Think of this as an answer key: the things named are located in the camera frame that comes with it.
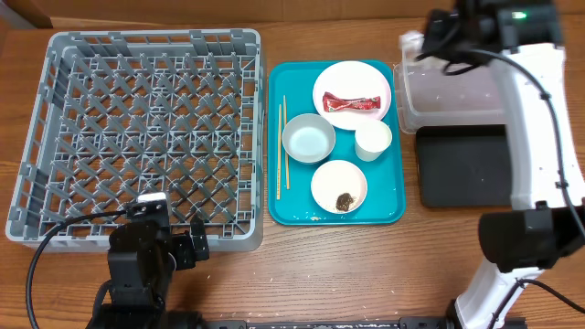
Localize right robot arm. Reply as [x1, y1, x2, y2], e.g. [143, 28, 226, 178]
[420, 0, 584, 328]

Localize grey plastic dish rack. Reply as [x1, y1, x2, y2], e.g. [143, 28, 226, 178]
[5, 28, 265, 252]

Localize wooden chopstick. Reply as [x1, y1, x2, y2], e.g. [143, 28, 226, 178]
[282, 95, 291, 190]
[276, 104, 282, 200]

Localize small pink bowl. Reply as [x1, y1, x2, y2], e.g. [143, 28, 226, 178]
[311, 160, 367, 215]

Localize teal plastic serving tray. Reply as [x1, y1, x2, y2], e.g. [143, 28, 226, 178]
[266, 61, 406, 226]

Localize right wooden chopstick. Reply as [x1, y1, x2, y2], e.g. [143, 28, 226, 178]
[282, 95, 291, 190]

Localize clear plastic bin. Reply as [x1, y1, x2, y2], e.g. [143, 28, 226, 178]
[394, 31, 505, 134]

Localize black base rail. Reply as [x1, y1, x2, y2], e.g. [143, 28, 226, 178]
[203, 316, 456, 329]

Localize grey round bowl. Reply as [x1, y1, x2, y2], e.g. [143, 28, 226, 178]
[286, 113, 336, 164]

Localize brown food scrap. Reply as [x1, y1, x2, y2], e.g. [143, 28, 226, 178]
[335, 193, 356, 213]

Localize left wooden chopstick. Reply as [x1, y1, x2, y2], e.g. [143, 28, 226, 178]
[276, 104, 282, 200]

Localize black plastic tray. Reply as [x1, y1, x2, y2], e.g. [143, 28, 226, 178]
[415, 124, 512, 208]

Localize large white round plate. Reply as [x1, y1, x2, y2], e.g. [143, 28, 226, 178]
[313, 60, 393, 131]

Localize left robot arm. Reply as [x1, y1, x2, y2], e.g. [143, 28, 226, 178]
[88, 217, 209, 329]

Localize white paper cup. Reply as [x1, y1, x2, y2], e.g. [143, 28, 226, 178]
[355, 120, 392, 162]

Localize red snack wrapper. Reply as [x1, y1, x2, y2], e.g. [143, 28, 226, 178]
[322, 92, 381, 112]

